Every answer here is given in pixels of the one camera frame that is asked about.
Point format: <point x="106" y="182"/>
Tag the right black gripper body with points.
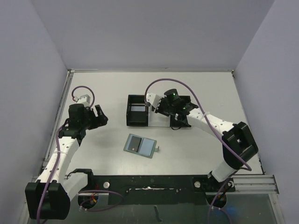
<point x="160" y="108"/>

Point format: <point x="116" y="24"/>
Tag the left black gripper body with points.
<point x="95" y="117"/>

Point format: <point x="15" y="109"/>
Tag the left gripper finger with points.
<point x="103" y="119"/>
<point x="99" y="111"/>

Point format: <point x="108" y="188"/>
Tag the silver credit card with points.
<point x="138" y="108"/>

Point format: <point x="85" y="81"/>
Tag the black white sorting tray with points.
<point x="149" y="118"/>

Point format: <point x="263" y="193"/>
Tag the green card holder wallet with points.
<point x="147" y="147"/>

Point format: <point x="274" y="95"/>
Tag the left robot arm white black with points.
<point x="46" y="197"/>

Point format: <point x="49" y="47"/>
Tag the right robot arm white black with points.
<point x="238" y="144"/>

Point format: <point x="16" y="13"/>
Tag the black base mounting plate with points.
<point x="155" y="190"/>

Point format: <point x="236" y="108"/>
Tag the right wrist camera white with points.
<point x="153" y="100"/>

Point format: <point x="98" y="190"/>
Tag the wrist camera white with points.
<point x="85" y="100"/>
<point x="153" y="100"/>

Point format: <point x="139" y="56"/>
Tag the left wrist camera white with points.
<point x="85" y="100"/>

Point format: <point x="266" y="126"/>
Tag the aluminium left rail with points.
<point x="59" y="113"/>

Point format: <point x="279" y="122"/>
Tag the aluminium rail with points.
<point x="59" y="113"/>
<point x="255" y="184"/>

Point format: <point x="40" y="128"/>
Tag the aluminium front rail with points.
<point x="255" y="184"/>

